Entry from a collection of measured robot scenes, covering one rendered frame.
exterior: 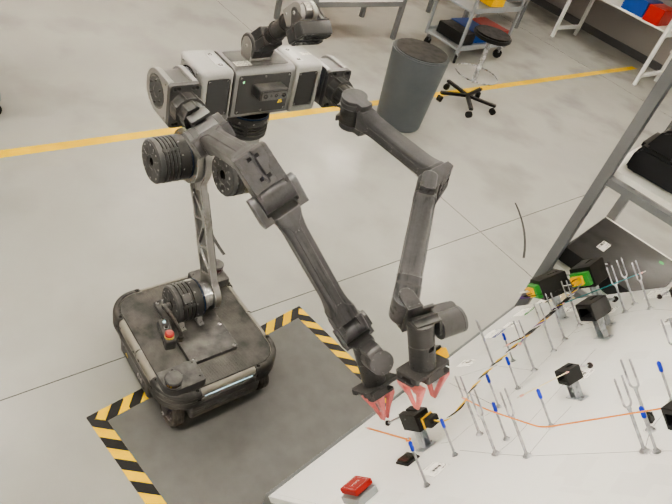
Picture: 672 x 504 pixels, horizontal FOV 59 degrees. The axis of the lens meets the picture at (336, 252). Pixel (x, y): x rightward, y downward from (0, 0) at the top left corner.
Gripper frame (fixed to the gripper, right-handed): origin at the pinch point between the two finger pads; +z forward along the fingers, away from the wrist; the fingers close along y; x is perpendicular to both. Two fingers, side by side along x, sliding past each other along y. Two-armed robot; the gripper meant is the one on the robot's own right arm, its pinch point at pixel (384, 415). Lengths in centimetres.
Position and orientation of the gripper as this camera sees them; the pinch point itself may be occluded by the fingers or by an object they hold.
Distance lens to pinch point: 150.9
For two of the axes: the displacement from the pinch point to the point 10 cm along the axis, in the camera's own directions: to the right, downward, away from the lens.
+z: 2.7, 9.4, 2.0
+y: 7.5, -3.4, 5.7
